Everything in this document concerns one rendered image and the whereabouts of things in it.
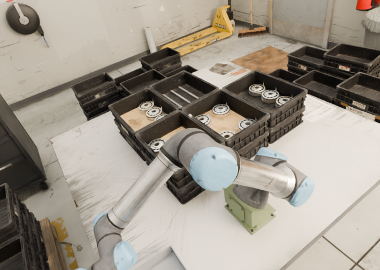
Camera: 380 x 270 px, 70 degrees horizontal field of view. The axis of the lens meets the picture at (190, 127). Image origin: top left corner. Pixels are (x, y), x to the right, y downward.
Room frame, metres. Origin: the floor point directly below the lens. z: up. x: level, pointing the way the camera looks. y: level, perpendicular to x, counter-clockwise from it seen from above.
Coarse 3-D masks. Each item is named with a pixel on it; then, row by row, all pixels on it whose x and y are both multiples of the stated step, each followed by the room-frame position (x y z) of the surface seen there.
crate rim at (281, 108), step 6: (252, 72) 1.55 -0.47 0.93; (258, 72) 1.54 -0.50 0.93; (240, 78) 1.51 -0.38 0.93; (276, 78) 1.43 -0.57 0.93; (228, 84) 1.47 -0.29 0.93; (288, 84) 1.34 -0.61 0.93; (294, 84) 1.32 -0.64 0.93; (228, 90) 1.40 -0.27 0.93; (306, 90) 1.23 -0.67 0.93; (300, 96) 1.20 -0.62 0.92; (252, 102) 1.22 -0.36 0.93; (288, 102) 1.16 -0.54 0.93; (294, 102) 1.18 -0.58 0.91; (264, 108) 1.15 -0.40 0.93; (276, 108) 1.13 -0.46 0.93; (282, 108) 1.13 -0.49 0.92; (270, 114) 1.10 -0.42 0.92; (276, 114) 1.11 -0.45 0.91
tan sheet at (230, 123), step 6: (204, 114) 1.35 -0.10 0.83; (210, 114) 1.34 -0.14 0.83; (234, 114) 1.29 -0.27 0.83; (216, 120) 1.26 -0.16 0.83; (222, 120) 1.25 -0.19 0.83; (228, 120) 1.24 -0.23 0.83; (234, 120) 1.23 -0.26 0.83; (240, 120) 1.22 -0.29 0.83; (210, 126) 1.22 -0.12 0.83; (216, 126) 1.21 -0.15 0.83; (222, 126) 1.20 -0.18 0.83; (228, 126) 1.19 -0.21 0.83; (234, 126) 1.18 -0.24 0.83; (234, 132) 1.13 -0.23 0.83
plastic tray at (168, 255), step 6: (168, 246) 0.60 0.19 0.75; (162, 252) 0.59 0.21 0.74; (168, 252) 0.60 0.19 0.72; (174, 252) 0.58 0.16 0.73; (156, 258) 0.57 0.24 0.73; (162, 258) 0.58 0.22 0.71; (168, 258) 0.58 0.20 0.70; (174, 258) 0.57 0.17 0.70; (144, 264) 0.55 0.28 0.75; (150, 264) 0.56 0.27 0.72; (156, 264) 0.56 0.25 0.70; (162, 264) 0.56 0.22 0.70; (168, 264) 0.55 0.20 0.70; (174, 264) 0.55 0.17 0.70; (180, 264) 0.54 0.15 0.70
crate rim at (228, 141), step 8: (208, 96) 1.38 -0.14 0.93; (232, 96) 1.33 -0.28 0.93; (192, 104) 1.33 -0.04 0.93; (248, 104) 1.21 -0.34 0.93; (264, 112) 1.11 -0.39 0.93; (264, 120) 1.07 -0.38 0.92; (208, 128) 1.08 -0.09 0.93; (248, 128) 1.02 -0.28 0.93; (232, 136) 0.98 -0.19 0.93; (240, 136) 0.99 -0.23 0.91
